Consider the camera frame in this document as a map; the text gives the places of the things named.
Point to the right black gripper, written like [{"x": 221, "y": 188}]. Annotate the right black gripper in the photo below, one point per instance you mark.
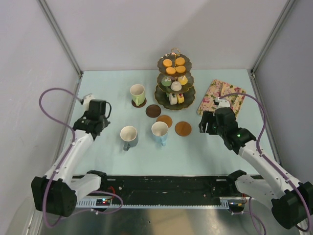
[{"x": 210, "y": 116}]

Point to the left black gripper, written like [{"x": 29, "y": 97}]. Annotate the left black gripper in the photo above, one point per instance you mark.
[{"x": 106, "y": 122}]

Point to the wooden coaster stack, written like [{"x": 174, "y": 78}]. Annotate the wooden coaster stack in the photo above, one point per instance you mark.
[{"x": 183, "y": 128}]

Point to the grey mug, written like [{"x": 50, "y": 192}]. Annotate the grey mug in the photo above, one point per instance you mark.
[{"x": 129, "y": 135}]

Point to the light wooden coaster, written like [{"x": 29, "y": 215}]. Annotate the light wooden coaster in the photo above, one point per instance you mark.
[{"x": 166, "y": 119}]

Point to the white cup pastry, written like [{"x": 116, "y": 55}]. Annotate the white cup pastry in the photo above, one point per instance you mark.
[{"x": 172, "y": 99}]

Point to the white cupcake pastry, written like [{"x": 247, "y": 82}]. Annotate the white cupcake pastry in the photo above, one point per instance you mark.
[{"x": 176, "y": 86}]

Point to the yellow round pastry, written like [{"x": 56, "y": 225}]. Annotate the yellow round pastry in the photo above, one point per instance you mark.
[{"x": 183, "y": 80}]

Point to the green mug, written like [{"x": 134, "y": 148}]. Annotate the green mug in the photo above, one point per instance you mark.
[{"x": 138, "y": 94}]

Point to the orange macaron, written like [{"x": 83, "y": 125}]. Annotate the orange macaron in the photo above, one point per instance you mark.
[
  {"x": 180, "y": 61},
  {"x": 167, "y": 62},
  {"x": 170, "y": 70},
  {"x": 180, "y": 69}
]

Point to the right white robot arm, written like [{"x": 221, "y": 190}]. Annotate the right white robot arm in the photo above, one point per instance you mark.
[{"x": 289, "y": 200}]

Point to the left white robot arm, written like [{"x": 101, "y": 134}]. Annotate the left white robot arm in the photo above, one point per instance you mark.
[{"x": 55, "y": 192}]

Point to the floral rectangular tray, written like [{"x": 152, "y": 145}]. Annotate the floral rectangular tray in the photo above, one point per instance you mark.
[{"x": 217, "y": 89}]

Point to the blue mug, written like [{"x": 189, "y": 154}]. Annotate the blue mug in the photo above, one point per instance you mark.
[{"x": 160, "y": 132}]

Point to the three-tier dark cake stand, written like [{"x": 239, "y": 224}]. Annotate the three-tier dark cake stand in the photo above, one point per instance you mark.
[{"x": 187, "y": 90}]

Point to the circuit board with leds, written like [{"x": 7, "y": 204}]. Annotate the circuit board with leds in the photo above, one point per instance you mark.
[{"x": 103, "y": 201}]

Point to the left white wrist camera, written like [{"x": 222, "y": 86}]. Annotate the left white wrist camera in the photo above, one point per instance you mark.
[{"x": 86, "y": 99}]

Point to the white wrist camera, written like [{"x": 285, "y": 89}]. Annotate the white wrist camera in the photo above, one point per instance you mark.
[
  {"x": 221, "y": 103},
  {"x": 86, "y": 99}
]

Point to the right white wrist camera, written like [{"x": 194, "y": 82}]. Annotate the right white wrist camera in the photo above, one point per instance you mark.
[{"x": 221, "y": 103}]

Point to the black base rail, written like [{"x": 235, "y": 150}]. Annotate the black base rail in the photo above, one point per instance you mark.
[{"x": 169, "y": 191}]

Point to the left aluminium frame post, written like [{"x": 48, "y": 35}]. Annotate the left aluminium frame post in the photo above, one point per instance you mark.
[{"x": 59, "y": 35}]

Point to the aluminium frame post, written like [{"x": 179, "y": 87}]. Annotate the aluminium frame post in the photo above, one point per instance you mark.
[
  {"x": 282, "y": 18},
  {"x": 59, "y": 35}
]

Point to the right aluminium frame post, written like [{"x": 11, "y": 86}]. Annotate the right aluminium frame post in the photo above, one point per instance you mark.
[{"x": 282, "y": 18}]

